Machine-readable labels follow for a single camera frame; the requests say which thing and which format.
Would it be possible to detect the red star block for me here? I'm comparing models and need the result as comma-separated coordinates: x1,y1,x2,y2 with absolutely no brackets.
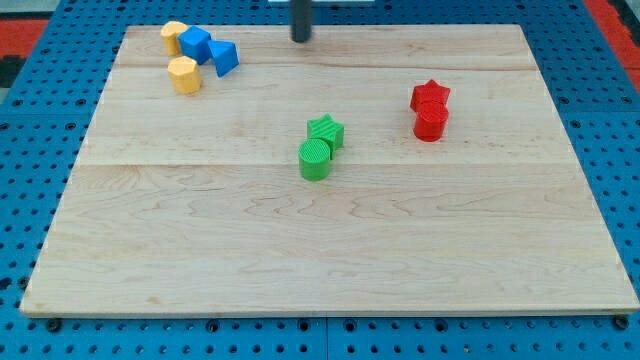
410,79,451,112

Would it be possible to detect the blue cube block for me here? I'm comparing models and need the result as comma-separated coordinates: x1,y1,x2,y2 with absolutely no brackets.
178,26,212,65

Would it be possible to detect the green cylinder block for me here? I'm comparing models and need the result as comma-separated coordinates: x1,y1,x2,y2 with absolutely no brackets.
298,139,331,181

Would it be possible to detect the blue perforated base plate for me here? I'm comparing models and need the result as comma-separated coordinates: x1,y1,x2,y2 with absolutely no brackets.
1,1,639,359

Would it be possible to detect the yellow hexagon block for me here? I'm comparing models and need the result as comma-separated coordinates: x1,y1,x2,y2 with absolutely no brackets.
167,56,202,94

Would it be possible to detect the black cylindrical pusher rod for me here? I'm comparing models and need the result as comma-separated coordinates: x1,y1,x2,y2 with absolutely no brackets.
290,0,313,43

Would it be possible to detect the red cylinder block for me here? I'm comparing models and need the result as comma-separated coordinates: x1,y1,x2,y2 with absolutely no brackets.
413,101,449,142

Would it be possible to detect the blue triangular block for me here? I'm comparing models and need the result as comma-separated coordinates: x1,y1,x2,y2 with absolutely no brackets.
208,40,239,77

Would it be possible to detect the yellow heart block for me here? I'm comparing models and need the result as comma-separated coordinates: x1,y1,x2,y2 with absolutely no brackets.
160,21,188,56

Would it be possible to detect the green star block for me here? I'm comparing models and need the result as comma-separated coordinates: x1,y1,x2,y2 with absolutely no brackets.
307,113,345,160

